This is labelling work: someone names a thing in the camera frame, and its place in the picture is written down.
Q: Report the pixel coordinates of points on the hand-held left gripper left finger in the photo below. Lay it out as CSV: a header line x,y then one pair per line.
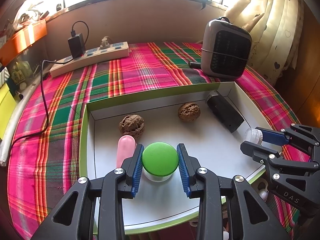
x,y
137,172

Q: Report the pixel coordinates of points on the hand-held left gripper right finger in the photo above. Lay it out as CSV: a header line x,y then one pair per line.
x,y
183,172

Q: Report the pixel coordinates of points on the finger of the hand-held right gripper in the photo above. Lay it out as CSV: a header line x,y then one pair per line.
x,y
271,136
257,152

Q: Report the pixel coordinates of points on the small pink clip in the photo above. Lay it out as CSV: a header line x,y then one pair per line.
x,y
126,150

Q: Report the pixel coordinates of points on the green capped white massager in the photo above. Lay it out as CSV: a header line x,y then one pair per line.
x,y
160,158

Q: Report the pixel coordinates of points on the green white cardboard box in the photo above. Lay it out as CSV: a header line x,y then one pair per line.
x,y
212,167

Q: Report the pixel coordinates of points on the white ball massager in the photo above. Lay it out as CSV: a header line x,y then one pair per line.
x,y
263,194

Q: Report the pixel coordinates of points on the brown walnut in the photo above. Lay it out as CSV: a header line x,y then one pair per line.
x,y
131,126
189,111

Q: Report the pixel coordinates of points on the black electric shaver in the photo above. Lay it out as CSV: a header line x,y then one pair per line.
x,y
225,113

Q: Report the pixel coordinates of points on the grey portable heater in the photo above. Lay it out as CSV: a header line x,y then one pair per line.
x,y
225,50

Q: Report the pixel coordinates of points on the pink green plaid blanket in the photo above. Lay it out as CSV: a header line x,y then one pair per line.
x,y
125,75

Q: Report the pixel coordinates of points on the black plug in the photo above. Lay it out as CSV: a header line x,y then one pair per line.
x,y
194,64

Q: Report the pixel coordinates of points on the cream heart print curtain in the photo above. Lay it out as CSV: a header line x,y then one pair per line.
x,y
270,17

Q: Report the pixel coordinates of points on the white power strip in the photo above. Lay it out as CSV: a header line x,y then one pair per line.
x,y
100,55

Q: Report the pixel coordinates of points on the white plug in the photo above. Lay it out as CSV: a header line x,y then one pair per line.
x,y
105,44

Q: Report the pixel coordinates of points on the black charger adapter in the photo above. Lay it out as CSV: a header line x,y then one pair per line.
x,y
76,45

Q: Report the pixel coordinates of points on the orange storage box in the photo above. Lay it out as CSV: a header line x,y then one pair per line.
x,y
22,40

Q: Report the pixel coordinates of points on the crumpled papers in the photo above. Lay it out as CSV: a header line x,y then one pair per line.
x,y
27,15

